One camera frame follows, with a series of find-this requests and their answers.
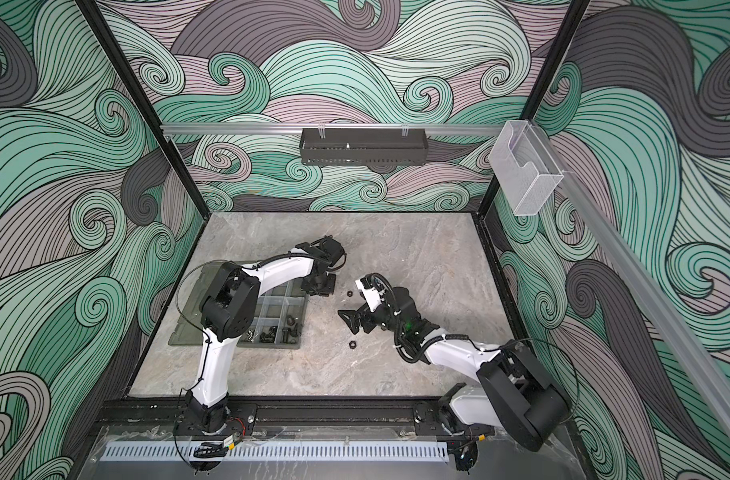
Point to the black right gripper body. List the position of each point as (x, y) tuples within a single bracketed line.
[(383, 319)]

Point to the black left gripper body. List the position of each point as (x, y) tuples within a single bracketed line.
[(325, 286)]

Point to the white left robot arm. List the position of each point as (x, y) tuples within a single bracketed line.
[(228, 310)]

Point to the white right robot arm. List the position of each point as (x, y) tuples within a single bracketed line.
[(513, 391)]

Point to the green plastic organizer box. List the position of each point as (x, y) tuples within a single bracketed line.
[(266, 330)]

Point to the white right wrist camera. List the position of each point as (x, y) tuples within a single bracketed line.
[(373, 288)]

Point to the aluminium wall rail back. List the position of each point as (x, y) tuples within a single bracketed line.
[(258, 128)]

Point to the aluminium wall rail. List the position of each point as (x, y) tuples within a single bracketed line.
[(593, 198), (258, 128)]

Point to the white slotted cable duct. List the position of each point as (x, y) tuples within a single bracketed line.
[(334, 451)]

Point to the clear plastic wall bin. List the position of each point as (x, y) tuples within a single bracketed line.
[(526, 165)]

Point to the aluminium wall rail right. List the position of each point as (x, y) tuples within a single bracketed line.
[(593, 198)]

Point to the black corner frame post right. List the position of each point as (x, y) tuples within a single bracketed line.
[(554, 59)]

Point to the black corner frame post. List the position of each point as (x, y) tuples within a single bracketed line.
[(98, 24), (554, 59)]

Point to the black corner frame post left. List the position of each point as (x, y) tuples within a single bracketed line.
[(98, 24)]

